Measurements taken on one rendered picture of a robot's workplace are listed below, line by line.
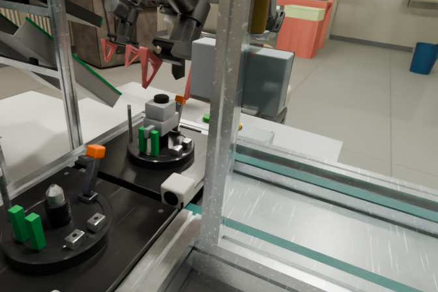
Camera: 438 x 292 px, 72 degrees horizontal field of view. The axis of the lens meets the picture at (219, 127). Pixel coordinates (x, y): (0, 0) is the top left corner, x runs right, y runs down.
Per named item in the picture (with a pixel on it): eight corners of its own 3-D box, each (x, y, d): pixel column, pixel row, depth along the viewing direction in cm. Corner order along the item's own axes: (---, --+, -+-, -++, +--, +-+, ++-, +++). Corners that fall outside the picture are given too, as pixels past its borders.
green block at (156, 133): (154, 152, 60) (154, 130, 58) (159, 153, 60) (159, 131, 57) (150, 154, 59) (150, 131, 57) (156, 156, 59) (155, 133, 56)
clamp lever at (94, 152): (87, 189, 47) (96, 143, 47) (97, 193, 47) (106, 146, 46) (68, 195, 44) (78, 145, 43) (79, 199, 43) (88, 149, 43)
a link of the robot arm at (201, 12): (216, 7, 64) (192, 4, 66) (204, -15, 58) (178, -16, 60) (205, 36, 63) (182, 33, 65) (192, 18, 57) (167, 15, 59)
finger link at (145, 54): (156, 87, 57) (173, 42, 58) (125, 79, 59) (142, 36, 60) (171, 98, 63) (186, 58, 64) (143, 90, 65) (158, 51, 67)
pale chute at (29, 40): (81, 94, 83) (90, 81, 84) (113, 108, 77) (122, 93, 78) (-22, 25, 59) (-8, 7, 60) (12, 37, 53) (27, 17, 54)
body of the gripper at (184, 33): (194, 53, 56) (207, 18, 57) (148, 43, 59) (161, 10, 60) (205, 68, 62) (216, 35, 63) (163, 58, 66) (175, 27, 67)
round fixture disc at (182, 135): (152, 130, 72) (152, 122, 72) (204, 145, 68) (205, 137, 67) (112, 156, 61) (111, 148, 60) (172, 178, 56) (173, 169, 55)
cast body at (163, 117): (161, 120, 65) (161, 88, 62) (178, 124, 64) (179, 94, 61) (136, 135, 58) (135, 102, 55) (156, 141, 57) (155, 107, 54)
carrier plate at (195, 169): (147, 124, 79) (147, 116, 78) (233, 149, 72) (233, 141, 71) (75, 169, 59) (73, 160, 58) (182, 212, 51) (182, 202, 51)
